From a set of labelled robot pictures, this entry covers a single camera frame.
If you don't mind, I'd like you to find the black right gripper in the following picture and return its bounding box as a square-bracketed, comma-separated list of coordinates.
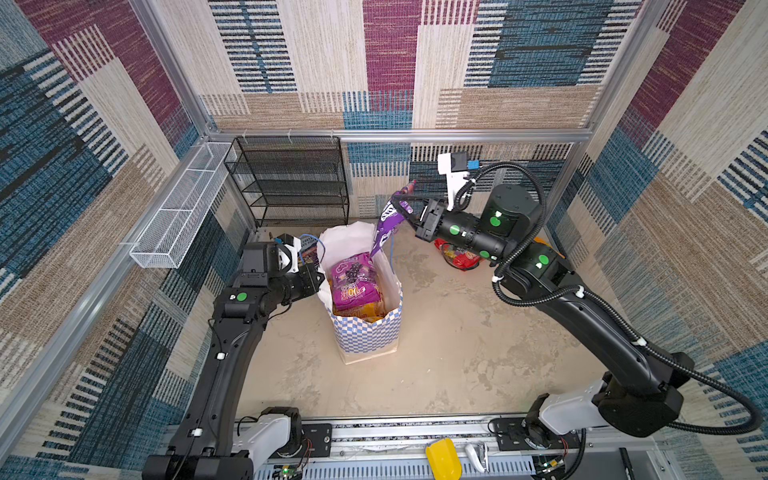
[390, 195, 505, 264]

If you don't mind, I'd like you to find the purple snack packet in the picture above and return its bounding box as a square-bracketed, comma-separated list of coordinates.
[370, 180, 416, 256]

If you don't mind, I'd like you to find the purple grape candy bag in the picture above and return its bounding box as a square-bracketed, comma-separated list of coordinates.
[329, 252, 383, 308]

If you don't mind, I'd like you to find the yellow mango candy bag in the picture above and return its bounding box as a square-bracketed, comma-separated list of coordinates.
[534, 237, 565, 258]
[333, 301, 388, 323]

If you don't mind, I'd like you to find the blue checkered paper bag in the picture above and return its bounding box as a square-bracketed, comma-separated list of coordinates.
[318, 222, 403, 365]

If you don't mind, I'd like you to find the red fruit candy bag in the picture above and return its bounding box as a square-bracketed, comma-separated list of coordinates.
[434, 239, 483, 271]

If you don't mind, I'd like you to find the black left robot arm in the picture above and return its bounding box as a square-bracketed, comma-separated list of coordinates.
[141, 234, 324, 479]

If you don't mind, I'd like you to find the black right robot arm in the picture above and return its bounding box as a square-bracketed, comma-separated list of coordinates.
[393, 185, 694, 448]

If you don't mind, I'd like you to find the blue magazine booklet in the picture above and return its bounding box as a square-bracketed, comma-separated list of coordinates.
[299, 234, 320, 264]

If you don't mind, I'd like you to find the yellow plastic scoop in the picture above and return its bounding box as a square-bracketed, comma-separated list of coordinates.
[425, 438, 462, 480]

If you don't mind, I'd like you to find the white plastic clip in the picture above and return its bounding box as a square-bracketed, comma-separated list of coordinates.
[464, 443, 488, 473]

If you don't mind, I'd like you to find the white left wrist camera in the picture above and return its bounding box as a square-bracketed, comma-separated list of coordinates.
[274, 234, 301, 273]

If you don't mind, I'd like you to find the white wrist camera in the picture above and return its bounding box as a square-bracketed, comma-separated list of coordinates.
[274, 234, 301, 273]
[437, 152, 480, 211]

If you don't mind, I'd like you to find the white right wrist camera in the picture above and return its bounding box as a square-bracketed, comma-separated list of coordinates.
[437, 152, 480, 211]

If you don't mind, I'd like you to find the black wire shelf rack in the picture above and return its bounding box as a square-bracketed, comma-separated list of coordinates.
[224, 136, 350, 227]

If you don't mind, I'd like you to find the white wire mesh basket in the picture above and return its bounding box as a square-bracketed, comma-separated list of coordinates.
[130, 142, 230, 269]

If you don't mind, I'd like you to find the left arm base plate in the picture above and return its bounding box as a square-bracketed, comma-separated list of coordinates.
[269, 423, 333, 462]

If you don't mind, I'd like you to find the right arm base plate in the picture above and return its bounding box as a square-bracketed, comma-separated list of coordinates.
[486, 416, 581, 452]

